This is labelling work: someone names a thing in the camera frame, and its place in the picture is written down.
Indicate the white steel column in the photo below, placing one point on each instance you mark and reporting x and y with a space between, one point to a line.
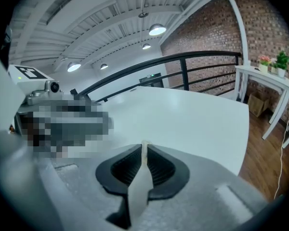
242 32

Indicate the white side table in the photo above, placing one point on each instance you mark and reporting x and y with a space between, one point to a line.
262 74

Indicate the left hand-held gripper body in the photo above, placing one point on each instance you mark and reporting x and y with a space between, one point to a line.
38 86

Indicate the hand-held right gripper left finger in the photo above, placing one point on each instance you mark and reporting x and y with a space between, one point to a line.
69 191

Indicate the green plant in white pot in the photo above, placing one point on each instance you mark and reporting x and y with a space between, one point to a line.
282 62

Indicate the white tissue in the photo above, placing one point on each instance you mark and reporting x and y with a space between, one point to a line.
139 194

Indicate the dark door with green sign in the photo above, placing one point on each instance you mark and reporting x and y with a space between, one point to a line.
151 80

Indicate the large dome pendant lamp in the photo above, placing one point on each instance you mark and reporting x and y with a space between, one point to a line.
157 29

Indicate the pink flowers in white pot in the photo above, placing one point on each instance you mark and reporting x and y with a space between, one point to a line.
264 62

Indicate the black metal railing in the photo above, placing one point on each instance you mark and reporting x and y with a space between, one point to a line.
184 73

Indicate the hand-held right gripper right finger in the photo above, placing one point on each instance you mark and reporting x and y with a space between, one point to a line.
197 201

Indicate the cardboard box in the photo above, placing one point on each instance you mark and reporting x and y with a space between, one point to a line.
258 103

